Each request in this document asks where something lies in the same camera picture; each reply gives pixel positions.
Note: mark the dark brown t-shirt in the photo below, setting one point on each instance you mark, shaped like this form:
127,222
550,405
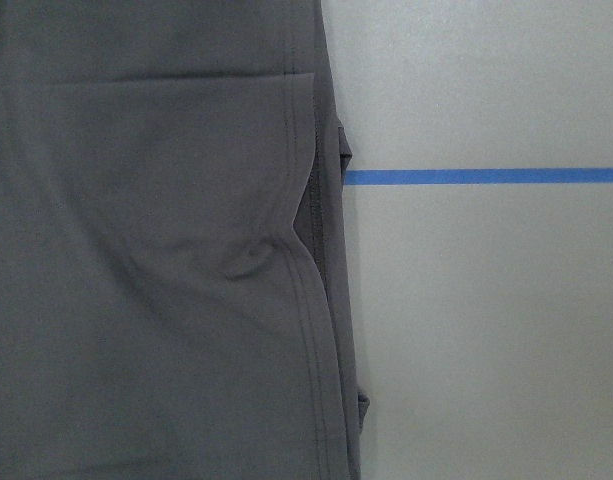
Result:
174,297

